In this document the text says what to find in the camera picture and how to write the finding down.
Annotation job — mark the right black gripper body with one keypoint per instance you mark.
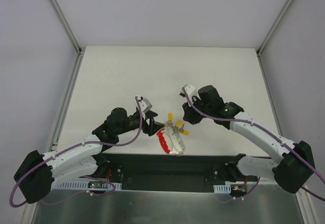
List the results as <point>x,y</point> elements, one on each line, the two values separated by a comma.
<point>191,115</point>

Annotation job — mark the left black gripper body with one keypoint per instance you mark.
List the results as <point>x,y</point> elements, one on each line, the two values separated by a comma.
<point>148,124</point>

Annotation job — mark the keyring holder with rings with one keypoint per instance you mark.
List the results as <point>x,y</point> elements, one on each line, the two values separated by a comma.
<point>170,136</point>

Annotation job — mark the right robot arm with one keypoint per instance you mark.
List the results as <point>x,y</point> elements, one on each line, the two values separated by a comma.
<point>289,163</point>

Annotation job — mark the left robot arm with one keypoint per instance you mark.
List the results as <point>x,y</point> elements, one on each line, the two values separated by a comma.
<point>39,173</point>

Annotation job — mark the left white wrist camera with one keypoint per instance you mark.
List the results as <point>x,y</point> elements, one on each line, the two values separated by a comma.
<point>143,104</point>

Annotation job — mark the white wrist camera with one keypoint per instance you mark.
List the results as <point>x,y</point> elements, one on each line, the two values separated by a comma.
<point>143,104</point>
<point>190,90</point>

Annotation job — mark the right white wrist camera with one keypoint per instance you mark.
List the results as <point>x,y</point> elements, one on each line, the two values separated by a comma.
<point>190,90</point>

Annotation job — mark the right white cable duct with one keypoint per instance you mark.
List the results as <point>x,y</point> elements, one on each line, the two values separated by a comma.
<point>222,189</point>

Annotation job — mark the white cable duct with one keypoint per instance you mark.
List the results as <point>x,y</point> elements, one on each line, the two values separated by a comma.
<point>89,185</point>
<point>222,189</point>

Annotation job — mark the left aluminium side rail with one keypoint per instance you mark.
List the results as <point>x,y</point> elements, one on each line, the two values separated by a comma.
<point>55,135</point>

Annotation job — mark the aluminium side rail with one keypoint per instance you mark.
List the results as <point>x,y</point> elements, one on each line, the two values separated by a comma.
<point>268,89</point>
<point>55,135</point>

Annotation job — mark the right aluminium side rail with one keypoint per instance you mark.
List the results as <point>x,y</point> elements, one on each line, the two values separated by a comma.
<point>268,89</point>

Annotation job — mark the left white cable duct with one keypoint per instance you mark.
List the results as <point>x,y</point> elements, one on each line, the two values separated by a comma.
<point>89,185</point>

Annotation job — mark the right aluminium frame post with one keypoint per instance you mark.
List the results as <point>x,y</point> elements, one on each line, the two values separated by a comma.
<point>275,25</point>

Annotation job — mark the aluminium frame post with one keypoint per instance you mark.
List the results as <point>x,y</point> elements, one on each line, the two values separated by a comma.
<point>65,25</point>
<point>275,25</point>

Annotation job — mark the left aluminium frame post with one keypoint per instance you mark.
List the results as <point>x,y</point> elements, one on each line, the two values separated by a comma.
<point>65,25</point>

